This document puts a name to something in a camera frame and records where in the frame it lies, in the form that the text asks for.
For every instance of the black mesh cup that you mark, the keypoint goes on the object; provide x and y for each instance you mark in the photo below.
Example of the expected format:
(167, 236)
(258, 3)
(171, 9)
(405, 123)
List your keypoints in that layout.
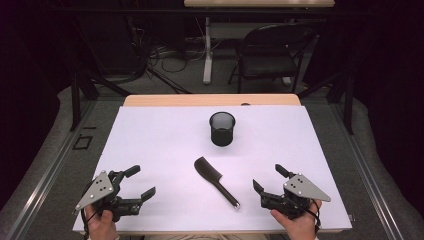
(221, 136)

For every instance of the black metal frame post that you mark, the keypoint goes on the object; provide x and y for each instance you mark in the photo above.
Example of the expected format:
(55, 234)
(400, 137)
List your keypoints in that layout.
(349, 100)
(76, 100)

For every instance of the black stand leg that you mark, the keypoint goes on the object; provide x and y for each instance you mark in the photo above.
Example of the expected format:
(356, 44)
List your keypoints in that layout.
(166, 81)

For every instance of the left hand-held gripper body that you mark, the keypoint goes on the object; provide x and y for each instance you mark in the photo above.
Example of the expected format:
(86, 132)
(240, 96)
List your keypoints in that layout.
(100, 188)

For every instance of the black comb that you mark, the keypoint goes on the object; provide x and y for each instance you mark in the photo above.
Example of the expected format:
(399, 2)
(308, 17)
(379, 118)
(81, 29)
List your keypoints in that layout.
(205, 170)

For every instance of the white table mat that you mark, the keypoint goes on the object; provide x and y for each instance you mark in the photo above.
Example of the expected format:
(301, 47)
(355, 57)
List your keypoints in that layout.
(160, 140)

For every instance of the white-legged desk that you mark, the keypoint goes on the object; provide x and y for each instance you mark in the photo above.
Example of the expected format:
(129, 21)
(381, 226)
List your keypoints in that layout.
(207, 66)

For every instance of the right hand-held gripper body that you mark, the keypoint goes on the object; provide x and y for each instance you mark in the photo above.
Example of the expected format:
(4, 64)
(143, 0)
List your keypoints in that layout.
(301, 188)

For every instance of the black folding chair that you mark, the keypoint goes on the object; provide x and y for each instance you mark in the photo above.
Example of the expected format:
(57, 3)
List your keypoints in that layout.
(266, 66)

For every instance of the person's left hand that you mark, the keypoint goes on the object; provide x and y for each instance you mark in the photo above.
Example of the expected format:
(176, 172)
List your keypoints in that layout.
(100, 225)

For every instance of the metal floor rail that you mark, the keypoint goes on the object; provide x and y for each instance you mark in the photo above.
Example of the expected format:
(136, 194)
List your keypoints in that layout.
(50, 170)
(366, 166)

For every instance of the black metal crossbar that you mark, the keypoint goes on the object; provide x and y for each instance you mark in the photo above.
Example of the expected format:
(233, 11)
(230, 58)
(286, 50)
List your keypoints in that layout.
(200, 11)

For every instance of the person's right hand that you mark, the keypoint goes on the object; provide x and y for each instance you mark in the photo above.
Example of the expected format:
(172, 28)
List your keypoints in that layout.
(298, 228)

